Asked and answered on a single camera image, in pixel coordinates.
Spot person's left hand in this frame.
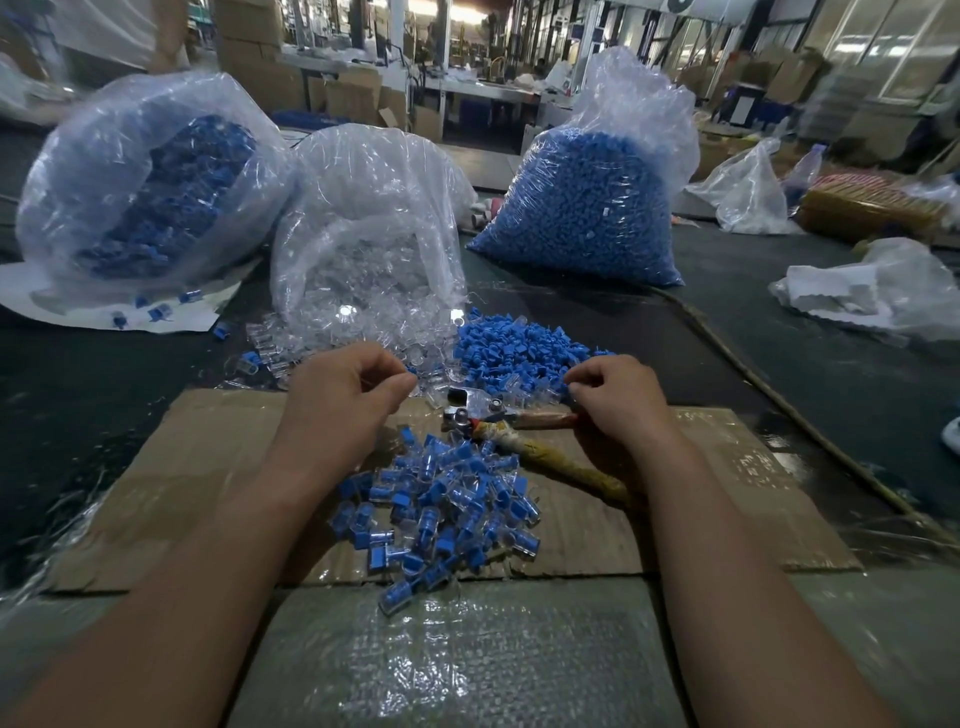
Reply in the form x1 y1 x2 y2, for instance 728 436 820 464
287 342 419 471

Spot person's right hand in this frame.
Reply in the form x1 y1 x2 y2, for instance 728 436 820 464
563 353 677 453

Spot person's left forearm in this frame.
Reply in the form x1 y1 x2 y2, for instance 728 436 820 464
0 441 363 728

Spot person's right forearm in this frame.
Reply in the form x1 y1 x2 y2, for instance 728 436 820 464
600 432 903 728

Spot pile of blue caps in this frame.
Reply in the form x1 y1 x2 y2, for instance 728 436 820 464
453 310 614 400

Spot pile of clear plastic parts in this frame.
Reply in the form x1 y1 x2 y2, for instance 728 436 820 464
225 315 468 411

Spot pile of assembled blue-clear parts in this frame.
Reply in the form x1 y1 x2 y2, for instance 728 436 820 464
330 423 543 617

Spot long thin brown stick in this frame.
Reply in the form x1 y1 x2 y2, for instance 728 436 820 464
648 284 960 546

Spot clear bag of blue caps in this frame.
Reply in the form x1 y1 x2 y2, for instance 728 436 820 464
466 45 703 291

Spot brown cardboard sheet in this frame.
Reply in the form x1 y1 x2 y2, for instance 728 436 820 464
48 387 864 595

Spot crumpled empty clear bag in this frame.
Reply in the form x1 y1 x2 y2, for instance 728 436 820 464
684 137 800 236

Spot grey woven plastic sheet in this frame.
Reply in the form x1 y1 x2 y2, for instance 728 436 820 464
0 562 960 728

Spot blue plastic crate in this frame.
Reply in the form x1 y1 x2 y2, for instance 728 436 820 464
268 109 333 132

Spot clear bag of blue-clear parts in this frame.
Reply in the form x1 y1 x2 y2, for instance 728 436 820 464
15 70 298 303

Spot open brown cardboard box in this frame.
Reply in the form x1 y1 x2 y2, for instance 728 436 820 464
307 66 411 130

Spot white work table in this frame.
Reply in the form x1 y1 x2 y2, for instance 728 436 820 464
420 75 575 144

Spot clear plastic bottle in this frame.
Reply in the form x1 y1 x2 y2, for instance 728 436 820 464
782 142 828 214

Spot clear bag with white foam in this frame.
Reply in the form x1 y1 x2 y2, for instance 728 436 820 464
769 237 960 342

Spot yellow woven basket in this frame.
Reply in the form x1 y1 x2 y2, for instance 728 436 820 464
793 174 950 244

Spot white paper sheet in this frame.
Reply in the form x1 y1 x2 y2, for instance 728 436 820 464
0 257 261 336

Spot stack of brown cardboard boxes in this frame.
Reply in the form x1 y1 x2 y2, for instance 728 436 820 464
213 0 309 115

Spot pliers with yellow taped handle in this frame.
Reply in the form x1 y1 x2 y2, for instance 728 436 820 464
442 386 636 506

